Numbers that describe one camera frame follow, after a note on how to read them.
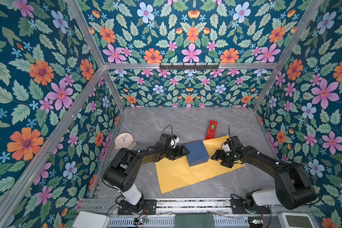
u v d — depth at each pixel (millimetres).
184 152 840
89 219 667
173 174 862
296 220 676
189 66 929
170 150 791
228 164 778
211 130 990
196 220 690
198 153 858
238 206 736
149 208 734
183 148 826
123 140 982
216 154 821
